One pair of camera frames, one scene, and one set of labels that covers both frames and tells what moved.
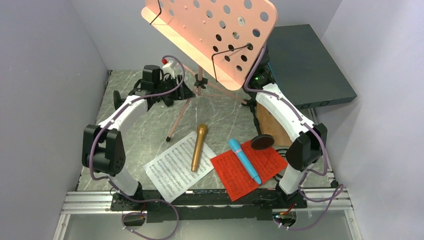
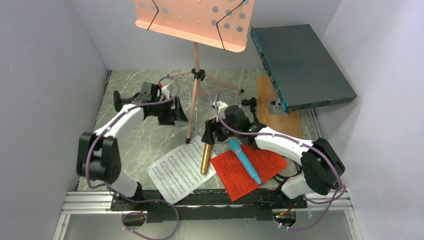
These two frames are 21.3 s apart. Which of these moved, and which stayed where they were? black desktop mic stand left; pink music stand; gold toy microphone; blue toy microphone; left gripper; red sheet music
Moved: left gripper; pink music stand; gold toy microphone
Stayed: red sheet music; black desktop mic stand left; blue toy microphone
